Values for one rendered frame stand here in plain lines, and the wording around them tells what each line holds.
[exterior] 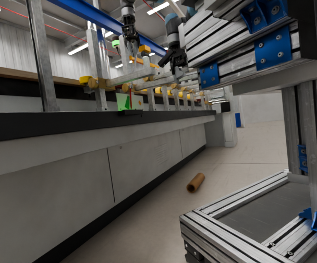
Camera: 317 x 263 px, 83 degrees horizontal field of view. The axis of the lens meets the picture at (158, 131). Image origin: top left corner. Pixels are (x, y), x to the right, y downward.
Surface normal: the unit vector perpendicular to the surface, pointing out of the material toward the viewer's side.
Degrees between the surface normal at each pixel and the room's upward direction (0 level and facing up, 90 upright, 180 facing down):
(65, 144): 90
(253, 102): 90
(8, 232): 90
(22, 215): 90
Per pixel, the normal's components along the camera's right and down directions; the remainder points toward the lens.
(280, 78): -0.87, 0.14
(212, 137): -0.47, 0.11
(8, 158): 0.87, -0.09
